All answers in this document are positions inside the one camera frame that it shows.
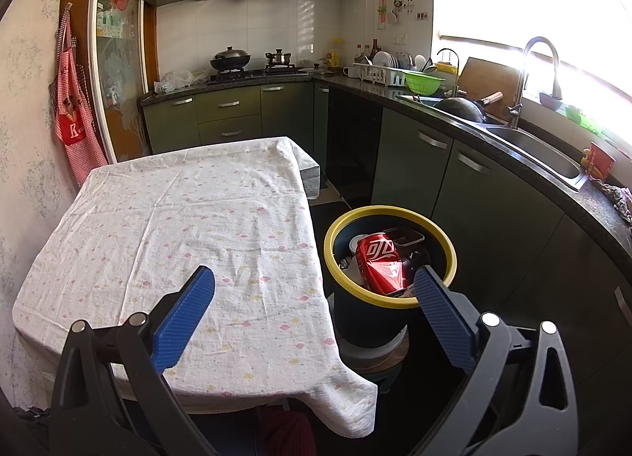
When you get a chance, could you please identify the steel faucet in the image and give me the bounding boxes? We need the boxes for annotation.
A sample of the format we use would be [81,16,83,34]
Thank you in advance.
[508,36,564,130]

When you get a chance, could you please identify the green plastic holder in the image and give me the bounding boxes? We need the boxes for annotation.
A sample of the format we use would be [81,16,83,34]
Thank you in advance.
[565,105,606,136]

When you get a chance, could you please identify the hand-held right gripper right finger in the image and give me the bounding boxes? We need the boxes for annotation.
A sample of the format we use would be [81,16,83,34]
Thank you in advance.
[410,266,578,456]

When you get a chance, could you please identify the crumpled dish rag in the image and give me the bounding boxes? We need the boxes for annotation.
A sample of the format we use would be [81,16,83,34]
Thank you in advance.
[590,180,632,225]

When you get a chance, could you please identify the gas stove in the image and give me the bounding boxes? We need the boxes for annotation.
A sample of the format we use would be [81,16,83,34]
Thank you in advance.
[207,66,317,84]

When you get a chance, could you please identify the yellow rimmed dark trash bin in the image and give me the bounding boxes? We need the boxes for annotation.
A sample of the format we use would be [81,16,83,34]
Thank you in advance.
[323,206,457,348]

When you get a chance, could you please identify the red soda can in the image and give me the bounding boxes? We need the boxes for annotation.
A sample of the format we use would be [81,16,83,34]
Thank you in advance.
[355,233,416,295]

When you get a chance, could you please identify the wooden cutting board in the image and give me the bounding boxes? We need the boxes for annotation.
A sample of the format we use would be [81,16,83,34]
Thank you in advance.
[457,57,524,114]

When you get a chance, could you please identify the clear plastic bags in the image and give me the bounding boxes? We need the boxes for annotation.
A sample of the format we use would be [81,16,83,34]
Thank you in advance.
[153,70,211,94]

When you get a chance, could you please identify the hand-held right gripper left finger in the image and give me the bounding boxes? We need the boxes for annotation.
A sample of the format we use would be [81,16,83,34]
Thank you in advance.
[48,266,218,456]

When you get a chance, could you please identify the red checked apron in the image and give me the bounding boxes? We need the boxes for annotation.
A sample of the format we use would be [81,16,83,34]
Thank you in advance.
[48,7,108,185]

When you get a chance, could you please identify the steel sink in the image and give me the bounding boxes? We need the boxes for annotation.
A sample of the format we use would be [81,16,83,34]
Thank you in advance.
[397,93,591,191]

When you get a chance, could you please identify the black plastic tray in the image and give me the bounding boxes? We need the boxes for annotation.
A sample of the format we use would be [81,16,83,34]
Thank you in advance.
[382,226,425,247]

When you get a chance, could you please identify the white floral tablecloth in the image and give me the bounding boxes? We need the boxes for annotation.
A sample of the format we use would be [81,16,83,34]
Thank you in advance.
[12,136,378,439]

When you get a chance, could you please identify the white dish rack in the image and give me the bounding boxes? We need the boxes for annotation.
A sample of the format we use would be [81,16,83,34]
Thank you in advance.
[353,51,418,88]

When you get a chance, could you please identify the dark red cloth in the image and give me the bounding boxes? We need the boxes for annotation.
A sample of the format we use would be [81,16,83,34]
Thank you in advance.
[259,407,317,456]

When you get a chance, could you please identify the hanging wall utensils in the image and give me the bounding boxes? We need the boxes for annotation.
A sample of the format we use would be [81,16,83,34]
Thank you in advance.
[376,0,400,25]

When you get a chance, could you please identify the frosted glass sliding door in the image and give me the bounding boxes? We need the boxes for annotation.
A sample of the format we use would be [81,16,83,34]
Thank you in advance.
[89,0,151,161]

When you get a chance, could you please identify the small steel pot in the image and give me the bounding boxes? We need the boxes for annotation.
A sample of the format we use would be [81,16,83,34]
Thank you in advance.
[265,48,293,69]

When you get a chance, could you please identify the yellow kettle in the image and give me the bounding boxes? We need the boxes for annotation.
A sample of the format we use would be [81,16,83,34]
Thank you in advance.
[435,48,460,74]

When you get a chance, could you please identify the green colander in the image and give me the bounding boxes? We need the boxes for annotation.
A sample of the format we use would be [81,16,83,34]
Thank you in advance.
[405,70,445,96]

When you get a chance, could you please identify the black lidded wok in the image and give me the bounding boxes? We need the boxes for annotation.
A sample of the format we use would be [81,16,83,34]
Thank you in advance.
[210,46,252,73]

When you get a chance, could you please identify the black wok with wooden handle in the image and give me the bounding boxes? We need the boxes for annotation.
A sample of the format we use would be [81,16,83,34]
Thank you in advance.
[432,92,504,124]

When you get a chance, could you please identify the dark sauce bottles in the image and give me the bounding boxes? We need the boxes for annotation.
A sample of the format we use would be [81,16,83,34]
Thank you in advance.
[354,39,383,66]

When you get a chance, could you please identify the red box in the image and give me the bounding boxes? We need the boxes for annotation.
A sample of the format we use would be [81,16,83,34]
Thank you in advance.
[583,141,618,180]

